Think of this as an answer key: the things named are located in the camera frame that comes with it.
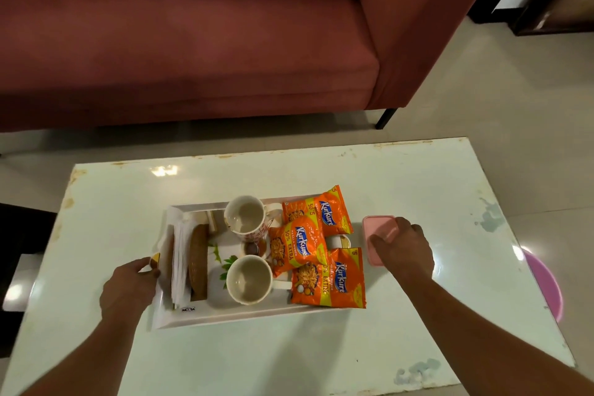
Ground person's right hand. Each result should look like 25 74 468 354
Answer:
369 217 436 288

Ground person's left hand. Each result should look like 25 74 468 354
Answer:
100 257 161 322

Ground pink container lid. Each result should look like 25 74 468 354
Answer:
361 215 401 267

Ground white paper napkins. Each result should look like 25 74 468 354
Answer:
170 217 198 311

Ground orange snack packet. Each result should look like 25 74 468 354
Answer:
291 247 368 310
268 216 329 278
282 184 355 238

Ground white printed tray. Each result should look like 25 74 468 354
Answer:
150 194 368 330

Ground white floral mug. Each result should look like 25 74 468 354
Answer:
223 195 284 243
226 255 293 307

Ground person's left forearm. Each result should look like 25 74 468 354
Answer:
20 312 149 396

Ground person's right forearm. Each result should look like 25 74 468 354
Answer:
403 270 594 396

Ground black woven stool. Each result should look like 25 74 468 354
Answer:
0 203 58 359

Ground pink plastic bin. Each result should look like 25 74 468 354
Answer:
522 247 565 324

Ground red fabric sofa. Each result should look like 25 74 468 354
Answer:
0 0 511 133

